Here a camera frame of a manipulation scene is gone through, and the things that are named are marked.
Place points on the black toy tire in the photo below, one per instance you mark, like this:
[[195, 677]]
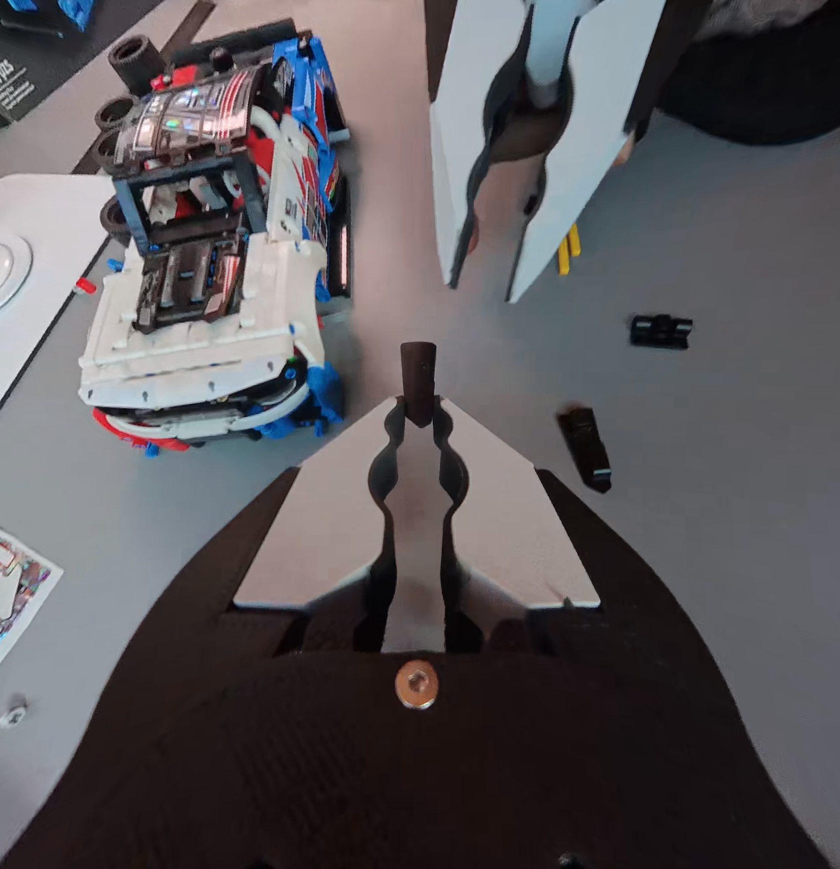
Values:
[[102, 153], [108, 117], [138, 68], [113, 217]]

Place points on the black flat strip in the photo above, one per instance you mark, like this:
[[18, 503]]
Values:
[[189, 30]]

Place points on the toy car set box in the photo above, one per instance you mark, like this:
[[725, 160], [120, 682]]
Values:
[[26, 81]]

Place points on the person's right hand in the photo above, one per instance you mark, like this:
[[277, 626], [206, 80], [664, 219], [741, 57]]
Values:
[[525, 139]]

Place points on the black brick piece with nubs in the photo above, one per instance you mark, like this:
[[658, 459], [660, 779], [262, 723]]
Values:
[[657, 332]]

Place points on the long black brick piece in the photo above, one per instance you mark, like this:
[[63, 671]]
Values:
[[586, 451]]

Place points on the yellow toy pin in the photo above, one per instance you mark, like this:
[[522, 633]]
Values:
[[575, 241], [564, 261]]

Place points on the holographic sticker sheet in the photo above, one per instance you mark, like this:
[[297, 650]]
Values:
[[12, 597]]

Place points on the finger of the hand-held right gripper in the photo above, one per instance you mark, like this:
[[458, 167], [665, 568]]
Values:
[[461, 102], [596, 136]]

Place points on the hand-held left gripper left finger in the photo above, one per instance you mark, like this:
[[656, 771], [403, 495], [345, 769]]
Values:
[[311, 536]]

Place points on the black cylindrical connector piece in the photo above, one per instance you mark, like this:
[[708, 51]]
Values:
[[418, 380]]

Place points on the small red pin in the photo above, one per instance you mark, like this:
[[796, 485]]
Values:
[[86, 285]]

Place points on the white adjustable stand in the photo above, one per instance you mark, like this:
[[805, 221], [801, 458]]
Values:
[[46, 224]]

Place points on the small grey round piece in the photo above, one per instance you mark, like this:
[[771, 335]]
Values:
[[12, 714]]

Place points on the black mesh wrist rest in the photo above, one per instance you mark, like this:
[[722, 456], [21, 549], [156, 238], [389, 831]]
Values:
[[766, 95]]

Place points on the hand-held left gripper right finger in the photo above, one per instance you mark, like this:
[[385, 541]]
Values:
[[522, 536]]

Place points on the brick-built toy race car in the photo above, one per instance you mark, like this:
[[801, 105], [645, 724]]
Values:
[[189, 366]]

